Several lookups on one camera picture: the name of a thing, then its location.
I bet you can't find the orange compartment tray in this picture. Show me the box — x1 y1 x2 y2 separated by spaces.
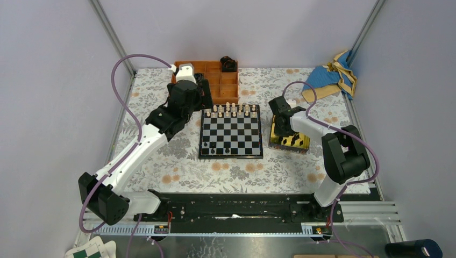
174 61 239 105

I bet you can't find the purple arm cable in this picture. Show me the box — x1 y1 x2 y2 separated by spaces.
281 81 381 258
79 54 177 234

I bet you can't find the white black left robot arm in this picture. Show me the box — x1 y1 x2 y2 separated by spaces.
78 79 213 225

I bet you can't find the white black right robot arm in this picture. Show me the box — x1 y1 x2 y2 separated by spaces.
269 96 371 221

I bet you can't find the black cylinder bottom right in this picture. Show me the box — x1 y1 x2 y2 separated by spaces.
384 239 443 258

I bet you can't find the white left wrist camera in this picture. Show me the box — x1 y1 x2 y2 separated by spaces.
169 63 196 84

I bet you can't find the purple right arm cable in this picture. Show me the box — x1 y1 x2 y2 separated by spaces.
281 81 381 258

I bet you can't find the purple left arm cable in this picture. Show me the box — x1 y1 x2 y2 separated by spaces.
79 54 177 234

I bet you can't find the black coil top compartment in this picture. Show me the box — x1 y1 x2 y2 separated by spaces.
220 56 238 73

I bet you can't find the black silver chess board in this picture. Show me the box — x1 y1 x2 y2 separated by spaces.
198 103 263 160

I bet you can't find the green white checkered paper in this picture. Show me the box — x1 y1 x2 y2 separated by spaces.
65 236 117 258

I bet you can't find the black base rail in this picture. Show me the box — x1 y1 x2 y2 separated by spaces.
134 193 344 234

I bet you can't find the blue yellow cloth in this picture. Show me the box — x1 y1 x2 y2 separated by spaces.
302 51 358 103

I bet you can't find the gold tin of black pieces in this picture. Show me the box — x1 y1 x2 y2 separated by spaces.
268 115 310 154

